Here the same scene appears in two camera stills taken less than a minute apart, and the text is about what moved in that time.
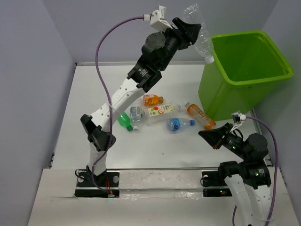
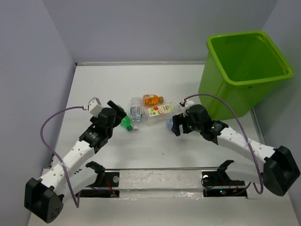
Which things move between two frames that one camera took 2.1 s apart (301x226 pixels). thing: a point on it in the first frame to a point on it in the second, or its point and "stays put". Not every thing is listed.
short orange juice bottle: [152, 100] stays put
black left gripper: [191, 30] to [120, 114]
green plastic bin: [247, 67] stays put
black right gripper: [214, 136] to [178, 119]
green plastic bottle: [124, 119] stays put
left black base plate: [106, 184] stays put
